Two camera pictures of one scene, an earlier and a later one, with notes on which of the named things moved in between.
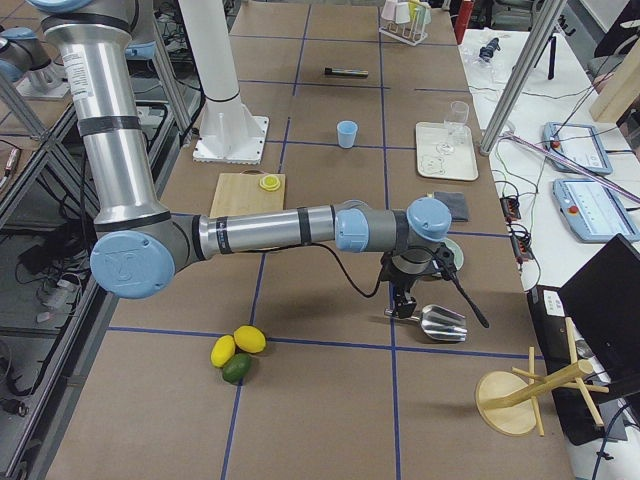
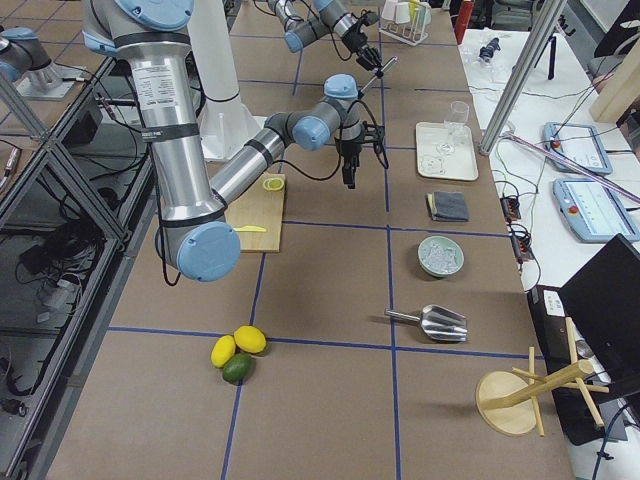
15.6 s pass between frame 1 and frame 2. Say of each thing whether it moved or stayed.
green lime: stayed
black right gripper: moved
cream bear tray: stayed
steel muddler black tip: moved
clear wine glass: stayed
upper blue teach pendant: stayed
